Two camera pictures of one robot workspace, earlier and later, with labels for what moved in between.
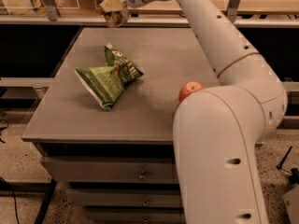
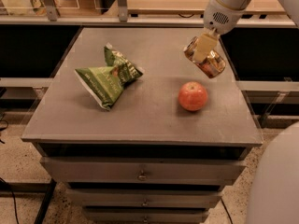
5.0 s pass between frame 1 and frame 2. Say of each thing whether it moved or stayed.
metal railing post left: stayed
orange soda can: moved
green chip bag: stayed
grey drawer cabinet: stayed
